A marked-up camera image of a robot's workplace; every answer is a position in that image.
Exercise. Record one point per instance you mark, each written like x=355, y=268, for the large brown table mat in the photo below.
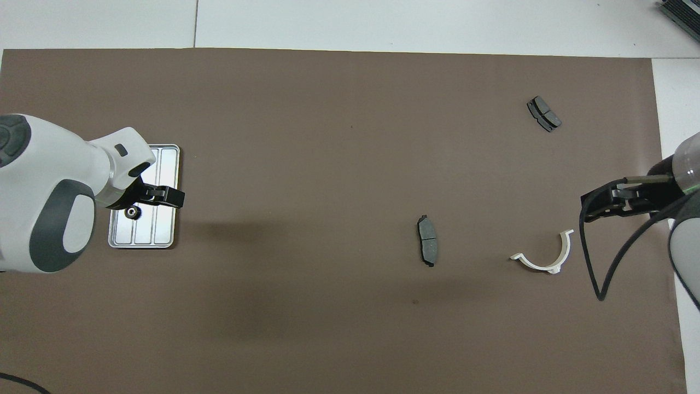
x=350, y=109

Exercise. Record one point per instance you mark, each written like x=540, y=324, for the silver metal compartment tray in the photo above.
x=164, y=230

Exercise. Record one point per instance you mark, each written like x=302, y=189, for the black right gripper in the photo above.
x=656, y=197

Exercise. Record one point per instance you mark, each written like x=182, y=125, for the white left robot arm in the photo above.
x=54, y=164

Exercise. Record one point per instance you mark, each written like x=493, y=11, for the dark grey brake pad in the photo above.
x=427, y=243
x=544, y=113

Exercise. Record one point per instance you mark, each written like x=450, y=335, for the black bearing gear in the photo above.
x=133, y=213

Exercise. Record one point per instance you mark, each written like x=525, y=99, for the dark ribbed metal device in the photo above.
x=686, y=13

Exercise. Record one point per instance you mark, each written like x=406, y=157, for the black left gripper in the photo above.
x=147, y=196

